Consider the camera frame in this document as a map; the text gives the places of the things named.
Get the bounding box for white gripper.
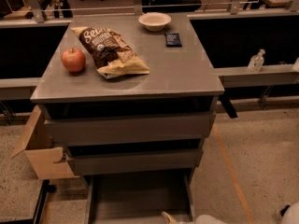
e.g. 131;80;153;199
162;212;196;224

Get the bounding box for grey bottom drawer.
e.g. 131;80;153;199
84;170;195;224

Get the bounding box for grey drawer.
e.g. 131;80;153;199
67;148;203;175
84;170;195;224
45;112;216;147

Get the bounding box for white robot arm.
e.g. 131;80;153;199
162;203;299;224

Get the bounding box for grey top drawer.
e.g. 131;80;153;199
45;112;216;147

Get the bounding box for grey middle drawer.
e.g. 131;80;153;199
67;148;203;175

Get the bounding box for grey drawer cabinet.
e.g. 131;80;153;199
30;12;226;185

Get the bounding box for open cardboard box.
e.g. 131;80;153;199
10;105;76;180

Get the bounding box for grey right ledge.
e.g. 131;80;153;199
214;64;299;88

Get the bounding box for grey ledge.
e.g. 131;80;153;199
0;77;40;100
214;64;299;88

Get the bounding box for brown chip bag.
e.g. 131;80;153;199
72;27;150;79

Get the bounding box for clear sanitizer pump bottle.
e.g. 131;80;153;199
248;49;265;72

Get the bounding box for dark blue snack packet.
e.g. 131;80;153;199
165;33;182;47

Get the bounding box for red apple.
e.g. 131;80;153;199
61;48;86;73

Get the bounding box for white paper bowl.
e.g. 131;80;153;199
138;12;172;32

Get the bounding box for grey left ledge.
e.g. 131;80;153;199
0;77;40;100

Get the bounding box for metal glass railing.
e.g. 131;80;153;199
0;0;299;24

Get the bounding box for black floor bracket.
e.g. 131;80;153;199
280;205;290;216

